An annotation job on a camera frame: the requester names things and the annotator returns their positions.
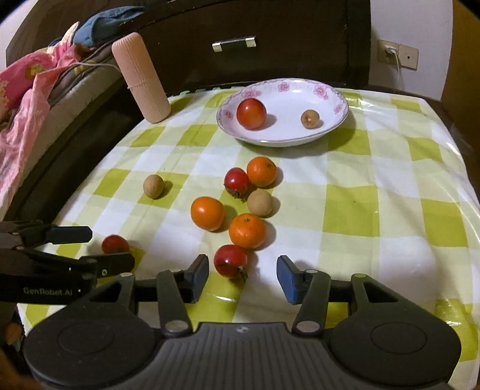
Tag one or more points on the dark wooden cabinet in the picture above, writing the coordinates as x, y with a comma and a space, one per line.
300, 33

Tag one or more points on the wall socket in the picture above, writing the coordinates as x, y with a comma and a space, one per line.
407, 56

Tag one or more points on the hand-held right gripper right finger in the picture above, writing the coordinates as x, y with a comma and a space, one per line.
287, 279

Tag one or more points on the white floral plate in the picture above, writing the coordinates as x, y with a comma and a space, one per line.
288, 127

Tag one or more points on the smooth orange tomato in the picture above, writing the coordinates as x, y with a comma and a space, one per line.
207, 213

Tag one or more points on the large red tomato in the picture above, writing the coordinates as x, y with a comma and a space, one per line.
251, 113

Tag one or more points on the white charger plug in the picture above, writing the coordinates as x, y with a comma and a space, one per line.
391, 49

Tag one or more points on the pink floral blanket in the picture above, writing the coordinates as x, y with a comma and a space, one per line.
26, 93

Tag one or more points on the mandarin orange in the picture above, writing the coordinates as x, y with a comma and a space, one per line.
247, 231

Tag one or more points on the pink ribbed case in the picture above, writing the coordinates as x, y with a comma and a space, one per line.
140, 78

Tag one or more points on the blue cloth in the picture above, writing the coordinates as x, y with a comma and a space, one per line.
101, 26

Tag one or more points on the orange tomato back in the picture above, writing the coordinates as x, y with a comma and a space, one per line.
261, 171

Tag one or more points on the longan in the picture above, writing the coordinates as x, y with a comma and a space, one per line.
259, 203
309, 118
153, 186

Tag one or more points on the small red tomato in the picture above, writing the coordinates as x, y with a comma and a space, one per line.
114, 244
236, 182
230, 260

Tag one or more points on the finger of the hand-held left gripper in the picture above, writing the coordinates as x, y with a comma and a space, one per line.
71, 234
112, 263

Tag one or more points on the grey mattress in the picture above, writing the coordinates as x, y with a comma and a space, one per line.
82, 92

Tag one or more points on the brown wooden wardrobe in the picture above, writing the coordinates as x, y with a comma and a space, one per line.
463, 48

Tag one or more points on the green checked tablecloth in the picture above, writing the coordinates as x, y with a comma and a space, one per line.
375, 195

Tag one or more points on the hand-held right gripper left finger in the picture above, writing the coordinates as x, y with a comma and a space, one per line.
198, 279

